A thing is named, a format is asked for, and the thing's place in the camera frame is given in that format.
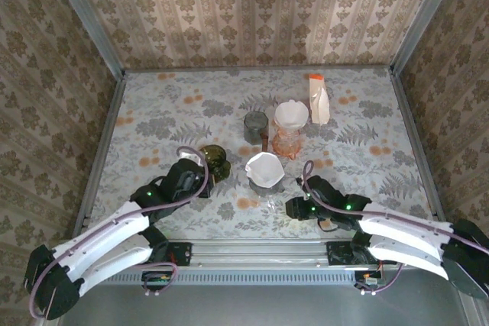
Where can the green glass coffee dripper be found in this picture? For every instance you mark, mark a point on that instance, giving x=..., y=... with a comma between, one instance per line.
x=214, y=154

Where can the white paper coffee filter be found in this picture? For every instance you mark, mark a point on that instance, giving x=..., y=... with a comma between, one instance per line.
x=265, y=169
x=292, y=114

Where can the pink glass server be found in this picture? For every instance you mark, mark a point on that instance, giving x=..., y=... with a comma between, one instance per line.
x=286, y=148

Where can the orange coffee filter pack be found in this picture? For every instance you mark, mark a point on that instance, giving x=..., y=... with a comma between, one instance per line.
x=319, y=112

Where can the floral patterned tablecloth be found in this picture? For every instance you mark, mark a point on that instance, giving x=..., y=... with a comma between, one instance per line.
x=172, y=112

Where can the small circuit board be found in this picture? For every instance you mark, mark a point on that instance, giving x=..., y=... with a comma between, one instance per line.
x=156, y=278
x=368, y=278

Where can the perforated metal strip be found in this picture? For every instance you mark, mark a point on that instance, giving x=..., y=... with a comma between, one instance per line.
x=248, y=277

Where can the grey metal panel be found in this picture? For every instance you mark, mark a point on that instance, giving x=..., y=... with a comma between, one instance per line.
x=267, y=307

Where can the wide aluminium frame rail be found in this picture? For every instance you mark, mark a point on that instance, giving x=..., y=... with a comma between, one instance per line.
x=260, y=253

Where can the thin aluminium frame rail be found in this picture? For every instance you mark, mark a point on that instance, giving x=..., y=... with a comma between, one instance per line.
x=267, y=68

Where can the aluminium frame post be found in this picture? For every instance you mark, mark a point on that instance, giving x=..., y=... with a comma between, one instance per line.
x=87, y=20
x=425, y=17

